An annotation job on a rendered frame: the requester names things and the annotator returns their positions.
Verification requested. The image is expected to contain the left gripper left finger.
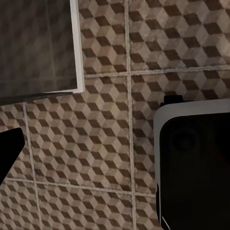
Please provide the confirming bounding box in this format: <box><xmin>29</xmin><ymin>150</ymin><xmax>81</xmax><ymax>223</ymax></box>
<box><xmin>0</xmin><ymin>127</ymin><xmax>25</xmax><ymax>185</ymax></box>

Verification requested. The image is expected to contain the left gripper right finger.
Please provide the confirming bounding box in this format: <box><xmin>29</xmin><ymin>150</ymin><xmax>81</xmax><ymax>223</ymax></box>
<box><xmin>215</xmin><ymin>127</ymin><xmax>230</xmax><ymax>165</ymax></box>

